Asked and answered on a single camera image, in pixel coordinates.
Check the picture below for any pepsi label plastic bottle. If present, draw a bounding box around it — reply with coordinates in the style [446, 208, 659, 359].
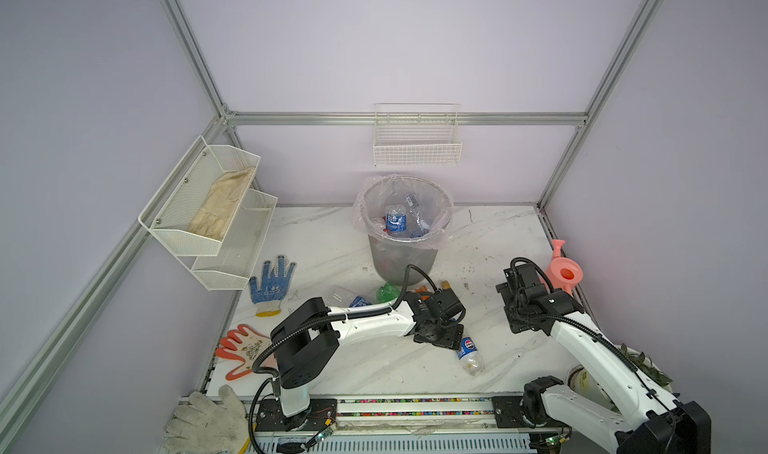
[457, 336, 485, 376]

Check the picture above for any white cap clear bottle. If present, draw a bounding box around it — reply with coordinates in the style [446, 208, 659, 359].
[405, 193, 431, 238]

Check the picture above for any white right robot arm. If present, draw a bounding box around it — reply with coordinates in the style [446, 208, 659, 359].
[496, 257, 712, 453]

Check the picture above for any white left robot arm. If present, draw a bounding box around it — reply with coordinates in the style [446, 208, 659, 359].
[270, 289, 466, 418]

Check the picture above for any grey mesh waste bin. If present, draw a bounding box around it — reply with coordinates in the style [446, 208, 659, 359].
[361, 176, 454, 287]

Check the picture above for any orange label plastic bottle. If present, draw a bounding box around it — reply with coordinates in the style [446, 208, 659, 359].
[415, 281, 451, 300]

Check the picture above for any pink plastic watering can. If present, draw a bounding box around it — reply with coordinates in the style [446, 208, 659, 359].
[545, 239, 584, 296]

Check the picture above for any green crushed plastic bottle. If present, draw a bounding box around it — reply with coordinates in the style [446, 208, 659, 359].
[376, 283, 401, 304]

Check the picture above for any potted green plant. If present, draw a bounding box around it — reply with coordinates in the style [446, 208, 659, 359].
[566, 342, 674, 407]

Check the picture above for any blue knitted work glove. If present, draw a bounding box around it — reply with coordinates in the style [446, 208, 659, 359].
[249, 255, 297, 317]

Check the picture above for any white mesh lower shelf tray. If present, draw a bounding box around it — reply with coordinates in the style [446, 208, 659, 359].
[191, 189, 278, 291]

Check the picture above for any white mesh shelf tray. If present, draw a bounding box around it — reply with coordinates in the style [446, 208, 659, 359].
[138, 138, 261, 257]
[191, 189, 278, 291]

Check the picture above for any beige cloth glove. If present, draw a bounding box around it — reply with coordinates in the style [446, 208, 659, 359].
[187, 168, 256, 241]

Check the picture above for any white cotton glove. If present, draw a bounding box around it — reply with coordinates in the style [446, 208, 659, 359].
[163, 385, 251, 453]

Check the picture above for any white mesh upper shelf tray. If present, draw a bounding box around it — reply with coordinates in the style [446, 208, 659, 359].
[138, 138, 261, 257]

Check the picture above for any metal base rail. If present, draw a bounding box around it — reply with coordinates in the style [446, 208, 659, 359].
[251, 394, 573, 453]

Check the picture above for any white wire wall basket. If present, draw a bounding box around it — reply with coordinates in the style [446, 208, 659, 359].
[373, 103, 463, 168]

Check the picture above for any aluminium frame horizontal bar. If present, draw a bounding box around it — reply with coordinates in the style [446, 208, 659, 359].
[227, 112, 588, 126]

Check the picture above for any aluminium frame corner post left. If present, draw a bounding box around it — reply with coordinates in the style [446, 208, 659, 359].
[159, 0, 242, 148]

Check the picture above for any aluminium frame corner post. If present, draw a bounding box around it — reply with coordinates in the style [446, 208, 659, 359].
[536, 0, 664, 211]
[159, 0, 242, 148]

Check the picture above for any aluminium frame corner post right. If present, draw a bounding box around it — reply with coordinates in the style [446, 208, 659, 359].
[536, 0, 664, 211]

